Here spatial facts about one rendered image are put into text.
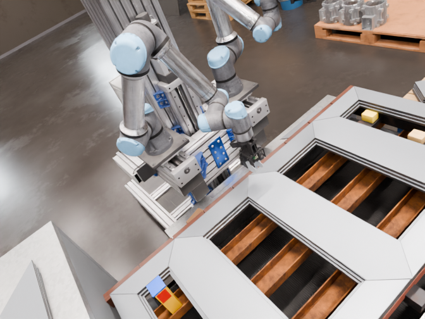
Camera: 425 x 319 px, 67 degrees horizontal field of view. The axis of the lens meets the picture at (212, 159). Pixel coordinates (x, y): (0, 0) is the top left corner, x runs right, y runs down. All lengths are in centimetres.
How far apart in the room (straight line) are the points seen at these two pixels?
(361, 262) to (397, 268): 10
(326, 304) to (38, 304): 100
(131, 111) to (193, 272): 66
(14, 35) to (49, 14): 127
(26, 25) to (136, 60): 1109
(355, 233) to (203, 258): 57
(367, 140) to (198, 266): 91
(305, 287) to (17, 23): 1148
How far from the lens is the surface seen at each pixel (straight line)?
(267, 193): 141
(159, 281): 130
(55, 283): 135
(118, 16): 156
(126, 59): 112
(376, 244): 123
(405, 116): 172
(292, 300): 148
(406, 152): 151
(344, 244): 123
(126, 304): 138
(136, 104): 125
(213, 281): 125
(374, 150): 152
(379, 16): 405
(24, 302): 137
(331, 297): 133
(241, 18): 152
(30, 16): 1216
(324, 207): 132
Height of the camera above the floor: 190
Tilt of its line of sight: 39 degrees down
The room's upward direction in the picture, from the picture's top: 25 degrees counter-clockwise
